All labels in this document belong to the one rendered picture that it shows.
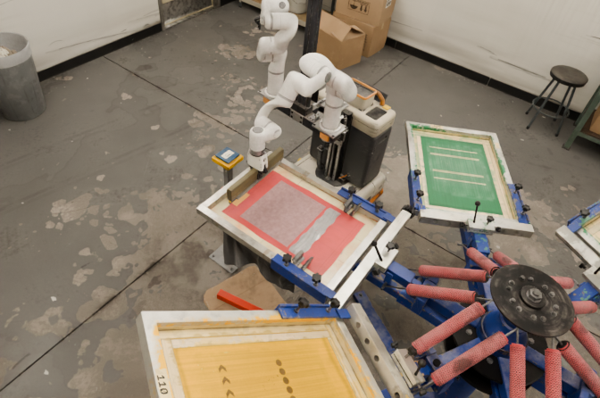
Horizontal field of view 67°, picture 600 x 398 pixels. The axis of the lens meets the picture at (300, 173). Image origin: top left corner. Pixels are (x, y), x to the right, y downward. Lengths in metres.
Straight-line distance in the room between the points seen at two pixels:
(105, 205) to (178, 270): 0.86
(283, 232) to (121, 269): 1.47
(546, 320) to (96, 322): 2.48
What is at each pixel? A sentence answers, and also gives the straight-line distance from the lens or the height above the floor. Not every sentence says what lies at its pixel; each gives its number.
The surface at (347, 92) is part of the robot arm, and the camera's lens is 2.32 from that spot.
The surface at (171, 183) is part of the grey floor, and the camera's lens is 3.84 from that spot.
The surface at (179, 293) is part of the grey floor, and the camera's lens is 3.19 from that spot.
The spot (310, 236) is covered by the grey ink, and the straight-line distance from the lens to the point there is 2.23.
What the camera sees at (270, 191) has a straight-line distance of 2.42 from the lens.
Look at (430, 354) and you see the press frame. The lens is 1.94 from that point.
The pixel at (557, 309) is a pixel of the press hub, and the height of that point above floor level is 1.31.
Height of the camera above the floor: 2.70
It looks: 44 degrees down
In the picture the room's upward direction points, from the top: 7 degrees clockwise
